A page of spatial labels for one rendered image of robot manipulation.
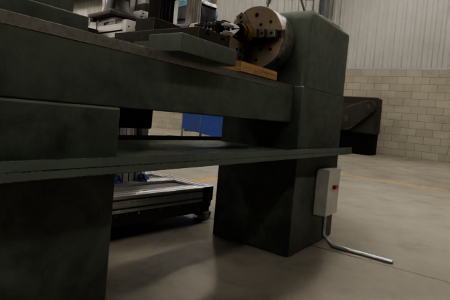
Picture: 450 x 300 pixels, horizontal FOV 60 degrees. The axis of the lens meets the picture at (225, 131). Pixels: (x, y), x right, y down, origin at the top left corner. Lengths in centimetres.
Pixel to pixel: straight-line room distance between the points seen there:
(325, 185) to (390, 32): 1033
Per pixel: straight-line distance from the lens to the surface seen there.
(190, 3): 211
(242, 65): 158
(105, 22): 224
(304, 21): 207
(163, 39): 128
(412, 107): 1187
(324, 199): 225
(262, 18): 200
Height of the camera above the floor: 68
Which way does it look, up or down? 2 degrees down
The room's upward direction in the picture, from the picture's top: 5 degrees clockwise
